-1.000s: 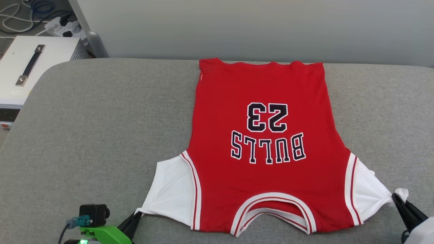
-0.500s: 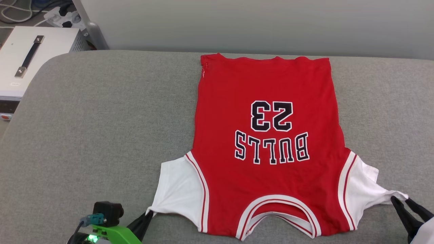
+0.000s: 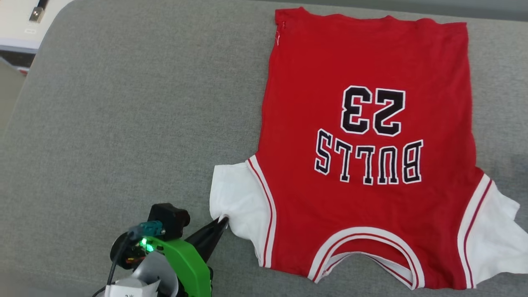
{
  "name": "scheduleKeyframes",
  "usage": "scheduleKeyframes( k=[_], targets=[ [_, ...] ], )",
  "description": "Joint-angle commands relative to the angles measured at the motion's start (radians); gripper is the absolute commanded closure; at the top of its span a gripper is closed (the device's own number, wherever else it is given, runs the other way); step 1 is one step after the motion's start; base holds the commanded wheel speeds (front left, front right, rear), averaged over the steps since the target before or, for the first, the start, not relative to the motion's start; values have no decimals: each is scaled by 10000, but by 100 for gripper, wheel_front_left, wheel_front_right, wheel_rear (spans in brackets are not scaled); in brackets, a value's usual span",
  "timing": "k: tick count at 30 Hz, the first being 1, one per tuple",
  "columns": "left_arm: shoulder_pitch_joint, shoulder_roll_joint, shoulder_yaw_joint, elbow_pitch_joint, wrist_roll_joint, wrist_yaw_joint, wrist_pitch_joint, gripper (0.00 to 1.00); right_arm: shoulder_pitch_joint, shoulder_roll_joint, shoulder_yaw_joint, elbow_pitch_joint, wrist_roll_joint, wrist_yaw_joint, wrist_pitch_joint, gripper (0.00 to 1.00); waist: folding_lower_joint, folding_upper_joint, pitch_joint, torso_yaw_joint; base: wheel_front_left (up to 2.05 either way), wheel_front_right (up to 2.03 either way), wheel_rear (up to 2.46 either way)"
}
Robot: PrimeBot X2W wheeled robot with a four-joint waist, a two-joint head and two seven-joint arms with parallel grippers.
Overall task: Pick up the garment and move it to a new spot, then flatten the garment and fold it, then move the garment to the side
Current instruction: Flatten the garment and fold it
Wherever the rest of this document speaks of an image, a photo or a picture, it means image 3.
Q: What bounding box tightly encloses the black cabinet handle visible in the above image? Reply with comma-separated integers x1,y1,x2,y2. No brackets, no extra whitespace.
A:
29,0,50,23

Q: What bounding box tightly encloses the teal left cable connector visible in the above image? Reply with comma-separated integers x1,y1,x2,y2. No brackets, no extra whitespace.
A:
137,221,165,238

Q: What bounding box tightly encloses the grey fabric sofa cushion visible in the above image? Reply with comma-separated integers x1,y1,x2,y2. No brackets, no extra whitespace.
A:
0,0,528,297

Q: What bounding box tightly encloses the black round left gripper motor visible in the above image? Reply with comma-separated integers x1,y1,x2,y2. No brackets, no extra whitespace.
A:
110,232,146,271

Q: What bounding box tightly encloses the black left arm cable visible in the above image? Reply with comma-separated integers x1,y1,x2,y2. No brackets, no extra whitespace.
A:
92,235,137,297

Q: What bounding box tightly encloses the white metal cabinet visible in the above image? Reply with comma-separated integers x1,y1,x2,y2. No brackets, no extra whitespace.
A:
0,0,75,55

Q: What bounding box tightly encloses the red Bulls 23 jersey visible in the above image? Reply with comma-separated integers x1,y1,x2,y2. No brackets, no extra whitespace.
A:
209,6,528,290

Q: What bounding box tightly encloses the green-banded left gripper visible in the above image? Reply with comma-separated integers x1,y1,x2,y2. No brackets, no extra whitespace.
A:
142,217,229,297

